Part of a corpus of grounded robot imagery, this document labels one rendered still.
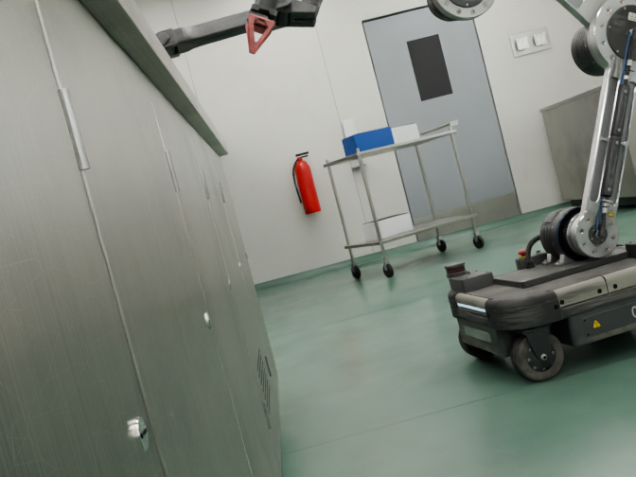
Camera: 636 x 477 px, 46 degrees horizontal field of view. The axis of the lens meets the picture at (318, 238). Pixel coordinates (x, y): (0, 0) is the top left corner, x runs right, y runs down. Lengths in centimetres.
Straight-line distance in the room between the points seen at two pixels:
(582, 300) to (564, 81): 527
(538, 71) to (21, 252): 695
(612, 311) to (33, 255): 193
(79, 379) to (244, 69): 645
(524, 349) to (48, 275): 182
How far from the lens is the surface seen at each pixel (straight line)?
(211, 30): 233
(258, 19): 191
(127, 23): 82
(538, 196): 712
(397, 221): 540
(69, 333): 40
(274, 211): 668
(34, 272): 37
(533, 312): 208
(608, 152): 235
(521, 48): 717
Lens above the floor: 63
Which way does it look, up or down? 3 degrees down
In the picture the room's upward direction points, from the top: 15 degrees counter-clockwise
